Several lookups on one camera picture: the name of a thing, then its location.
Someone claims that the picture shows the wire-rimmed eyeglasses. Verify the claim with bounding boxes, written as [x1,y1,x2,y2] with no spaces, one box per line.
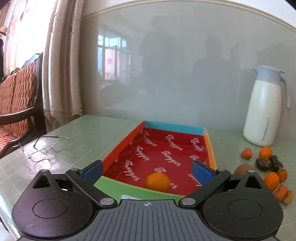
[18,136,69,163]

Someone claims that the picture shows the tan nut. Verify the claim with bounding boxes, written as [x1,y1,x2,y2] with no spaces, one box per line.
[283,190,295,205]

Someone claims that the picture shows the dark wrinkled fruit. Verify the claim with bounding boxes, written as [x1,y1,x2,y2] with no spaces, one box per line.
[255,158,271,172]
[270,155,283,173]

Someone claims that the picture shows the orange tangerine near jug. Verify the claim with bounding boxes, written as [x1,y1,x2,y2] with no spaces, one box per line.
[258,147,273,159]

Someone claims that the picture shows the straw hat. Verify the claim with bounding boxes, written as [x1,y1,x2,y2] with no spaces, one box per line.
[0,26,8,36]

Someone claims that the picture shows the beige lace curtain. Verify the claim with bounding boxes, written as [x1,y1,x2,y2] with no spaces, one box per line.
[42,1,84,132]

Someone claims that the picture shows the colourful cardboard box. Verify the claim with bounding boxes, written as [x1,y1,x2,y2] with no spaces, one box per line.
[94,121,217,201]

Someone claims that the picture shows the white grey thermos jug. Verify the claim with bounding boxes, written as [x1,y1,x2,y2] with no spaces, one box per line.
[243,65,290,147]

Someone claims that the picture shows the orange tangerine front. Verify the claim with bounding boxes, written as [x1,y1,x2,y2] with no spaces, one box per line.
[263,172,280,191]

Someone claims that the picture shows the cut orange fruit piece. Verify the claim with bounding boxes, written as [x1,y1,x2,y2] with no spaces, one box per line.
[274,184,288,201]

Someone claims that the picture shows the small orange fruit piece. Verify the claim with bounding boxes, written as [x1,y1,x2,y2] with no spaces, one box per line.
[277,169,287,182]

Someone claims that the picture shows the orange tangerine in box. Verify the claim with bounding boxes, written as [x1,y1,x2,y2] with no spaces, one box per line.
[144,173,171,192]

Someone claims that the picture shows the brown egg-shaped fruit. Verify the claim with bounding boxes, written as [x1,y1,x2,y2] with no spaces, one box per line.
[234,164,254,175]

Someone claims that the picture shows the wooden cushioned bench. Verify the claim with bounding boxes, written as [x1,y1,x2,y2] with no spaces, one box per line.
[1,53,47,158]

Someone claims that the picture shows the hanging dark clothes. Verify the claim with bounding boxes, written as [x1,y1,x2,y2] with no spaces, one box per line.
[0,39,4,83]

